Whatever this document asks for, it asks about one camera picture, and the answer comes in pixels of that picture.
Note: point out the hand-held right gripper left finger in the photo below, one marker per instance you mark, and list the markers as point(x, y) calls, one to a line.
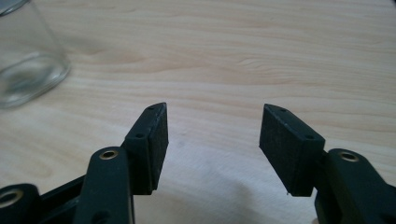
point(146, 155)

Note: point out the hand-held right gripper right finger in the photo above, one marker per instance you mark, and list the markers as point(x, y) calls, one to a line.
point(289, 152)

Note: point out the clear glass jar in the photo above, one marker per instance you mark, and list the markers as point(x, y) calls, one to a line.
point(28, 68)

